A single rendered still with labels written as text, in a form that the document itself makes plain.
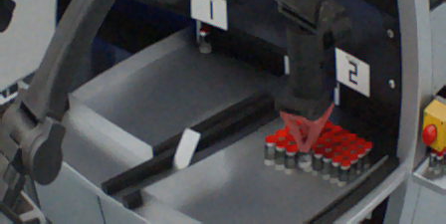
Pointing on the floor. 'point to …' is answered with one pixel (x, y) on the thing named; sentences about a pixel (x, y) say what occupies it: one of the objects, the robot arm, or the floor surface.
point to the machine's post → (411, 90)
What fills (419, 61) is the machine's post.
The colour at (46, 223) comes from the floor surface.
